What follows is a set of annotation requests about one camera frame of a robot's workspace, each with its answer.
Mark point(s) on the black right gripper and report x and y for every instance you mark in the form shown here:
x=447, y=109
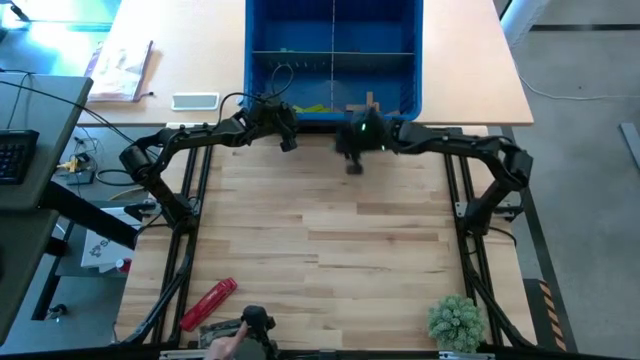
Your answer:
x=367, y=137

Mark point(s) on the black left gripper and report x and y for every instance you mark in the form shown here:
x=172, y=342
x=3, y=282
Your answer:
x=272, y=120

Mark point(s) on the lime green wooden block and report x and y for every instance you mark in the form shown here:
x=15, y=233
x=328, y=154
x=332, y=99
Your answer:
x=300, y=108
x=320, y=108

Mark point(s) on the blue plastic bin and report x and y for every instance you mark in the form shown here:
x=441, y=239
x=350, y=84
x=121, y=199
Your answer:
x=380, y=30

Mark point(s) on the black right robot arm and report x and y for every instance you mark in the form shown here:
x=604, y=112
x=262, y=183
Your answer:
x=470, y=147

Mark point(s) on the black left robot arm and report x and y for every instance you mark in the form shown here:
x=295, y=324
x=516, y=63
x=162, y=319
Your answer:
x=190, y=137

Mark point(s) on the white smartphone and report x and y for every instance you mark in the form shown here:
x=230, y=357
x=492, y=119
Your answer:
x=195, y=102

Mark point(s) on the light wooden desk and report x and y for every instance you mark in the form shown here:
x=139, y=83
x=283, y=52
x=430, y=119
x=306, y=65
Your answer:
x=200, y=50

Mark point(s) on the green artificial plant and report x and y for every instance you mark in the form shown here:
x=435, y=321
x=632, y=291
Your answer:
x=457, y=325

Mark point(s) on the red plastic tool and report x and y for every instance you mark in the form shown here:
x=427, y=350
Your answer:
x=210, y=304

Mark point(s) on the small black electronics box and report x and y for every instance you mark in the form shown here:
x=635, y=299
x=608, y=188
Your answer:
x=80, y=178

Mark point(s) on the red white can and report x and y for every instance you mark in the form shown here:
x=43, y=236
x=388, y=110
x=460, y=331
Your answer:
x=123, y=265

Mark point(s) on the black desk support beam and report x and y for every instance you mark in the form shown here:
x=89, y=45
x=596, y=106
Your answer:
x=85, y=215

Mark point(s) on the dark grey elongated tool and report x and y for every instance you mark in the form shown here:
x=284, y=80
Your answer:
x=217, y=330

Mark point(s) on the white printed paper box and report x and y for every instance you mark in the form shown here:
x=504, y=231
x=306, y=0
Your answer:
x=100, y=250

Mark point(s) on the person's left hand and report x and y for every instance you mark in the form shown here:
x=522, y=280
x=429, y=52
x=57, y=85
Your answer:
x=227, y=345

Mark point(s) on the white mesh chair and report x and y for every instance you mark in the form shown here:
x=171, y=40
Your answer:
x=522, y=17

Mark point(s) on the grey side desk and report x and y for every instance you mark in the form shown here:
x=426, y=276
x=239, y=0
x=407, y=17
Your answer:
x=45, y=110

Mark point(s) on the orange black hazard striped plate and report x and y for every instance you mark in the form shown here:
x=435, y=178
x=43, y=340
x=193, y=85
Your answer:
x=547, y=310

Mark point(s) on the black keyboard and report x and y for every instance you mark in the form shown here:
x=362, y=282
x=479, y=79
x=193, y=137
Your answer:
x=17, y=157

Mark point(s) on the grey metal floor bar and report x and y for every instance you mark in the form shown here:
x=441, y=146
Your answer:
x=631, y=145

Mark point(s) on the black caster wheel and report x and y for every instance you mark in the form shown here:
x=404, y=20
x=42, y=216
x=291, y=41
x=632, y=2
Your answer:
x=57, y=312

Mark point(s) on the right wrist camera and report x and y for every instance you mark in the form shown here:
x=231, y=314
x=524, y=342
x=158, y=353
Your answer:
x=364, y=122

